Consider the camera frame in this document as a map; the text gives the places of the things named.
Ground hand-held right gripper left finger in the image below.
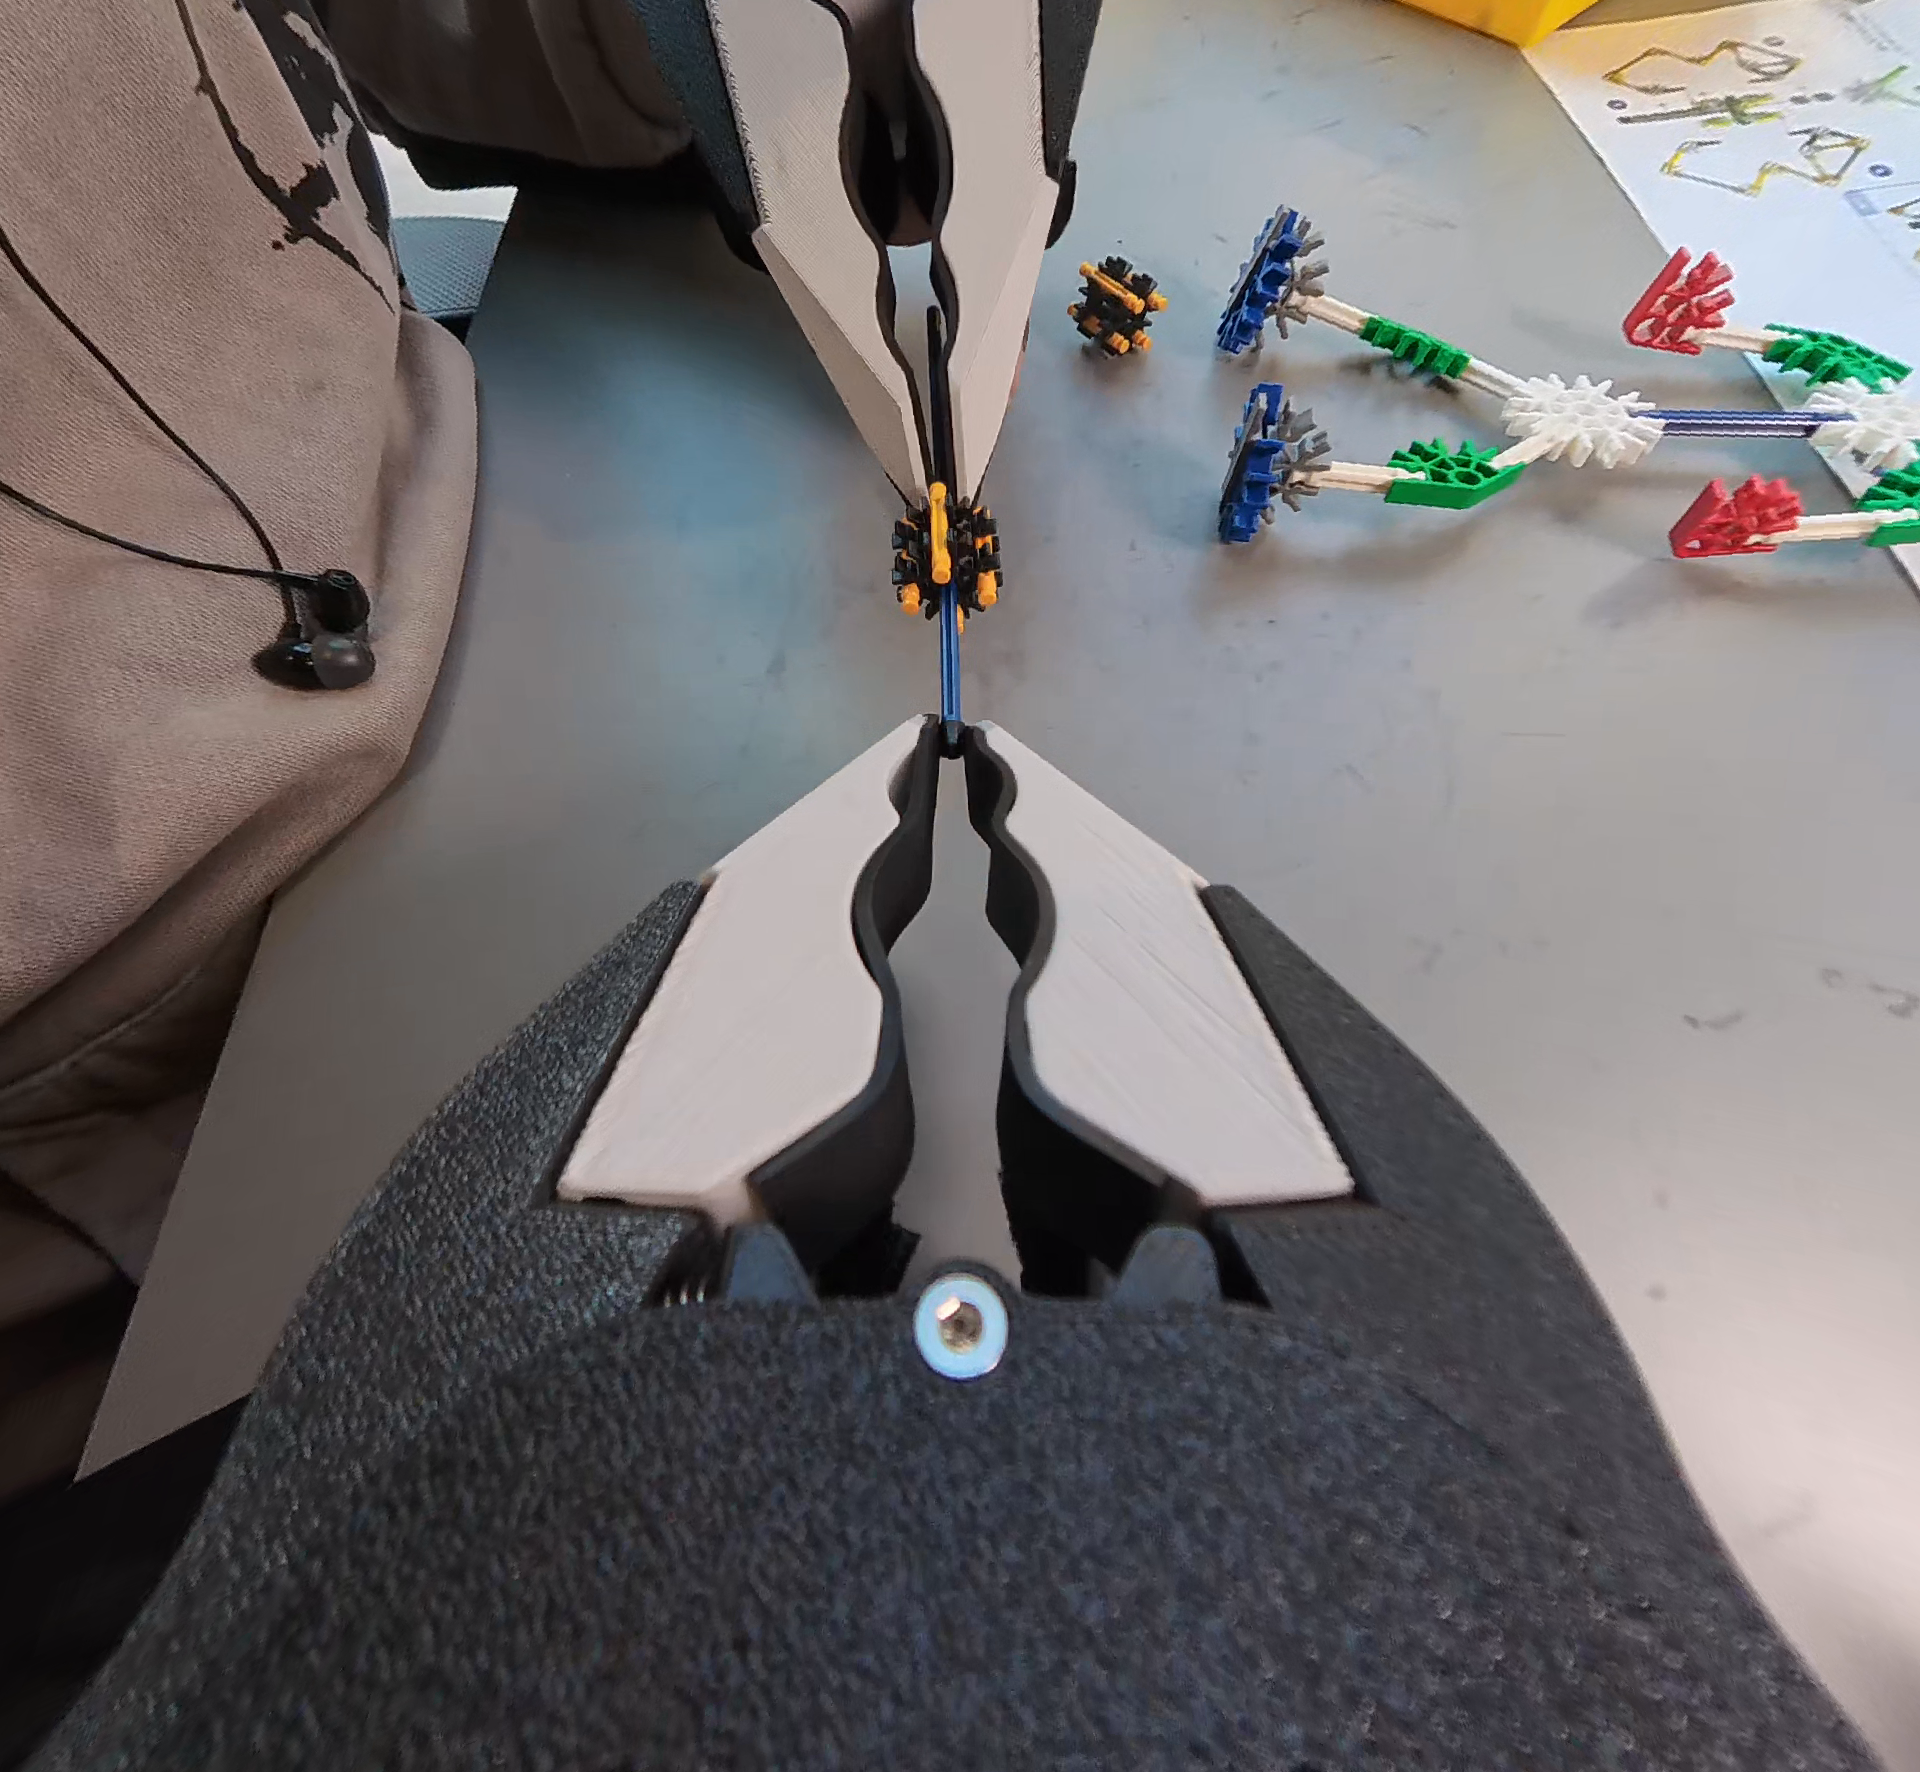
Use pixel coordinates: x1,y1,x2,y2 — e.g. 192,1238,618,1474
559,714,944,1297

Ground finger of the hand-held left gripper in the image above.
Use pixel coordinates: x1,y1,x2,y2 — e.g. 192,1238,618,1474
913,0,1080,493
703,0,937,503

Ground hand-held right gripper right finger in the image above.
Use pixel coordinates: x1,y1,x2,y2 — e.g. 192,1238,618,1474
963,726,1359,1300

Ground black orange toy wheel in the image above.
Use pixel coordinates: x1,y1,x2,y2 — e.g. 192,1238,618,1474
885,483,1003,626
1070,253,1170,359

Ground thin blue toy rod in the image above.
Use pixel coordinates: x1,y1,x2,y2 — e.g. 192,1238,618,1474
926,304,970,759

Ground blue-grey chair seat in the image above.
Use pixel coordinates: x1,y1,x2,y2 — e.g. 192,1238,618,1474
395,191,518,323

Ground multicoloured construction toy model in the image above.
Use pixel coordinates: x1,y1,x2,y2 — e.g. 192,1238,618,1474
1215,204,1920,560

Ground white instruction sheet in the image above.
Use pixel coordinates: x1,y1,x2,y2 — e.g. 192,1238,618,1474
1521,0,1920,595

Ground beige printed hoodie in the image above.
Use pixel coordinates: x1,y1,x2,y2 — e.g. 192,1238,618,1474
0,0,479,1495

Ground person's right leg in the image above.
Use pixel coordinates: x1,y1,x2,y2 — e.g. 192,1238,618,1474
0,1442,196,1772

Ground black earphone cable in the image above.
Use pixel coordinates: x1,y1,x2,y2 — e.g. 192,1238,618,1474
0,227,325,605

